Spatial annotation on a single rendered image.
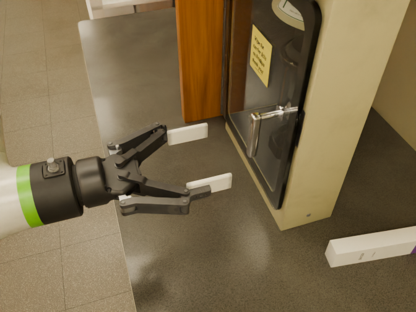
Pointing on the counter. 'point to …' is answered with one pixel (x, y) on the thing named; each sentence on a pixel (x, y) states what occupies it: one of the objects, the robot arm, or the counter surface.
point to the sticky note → (260, 55)
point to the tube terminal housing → (335, 104)
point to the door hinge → (223, 54)
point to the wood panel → (200, 57)
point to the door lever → (254, 119)
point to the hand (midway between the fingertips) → (208, 156)
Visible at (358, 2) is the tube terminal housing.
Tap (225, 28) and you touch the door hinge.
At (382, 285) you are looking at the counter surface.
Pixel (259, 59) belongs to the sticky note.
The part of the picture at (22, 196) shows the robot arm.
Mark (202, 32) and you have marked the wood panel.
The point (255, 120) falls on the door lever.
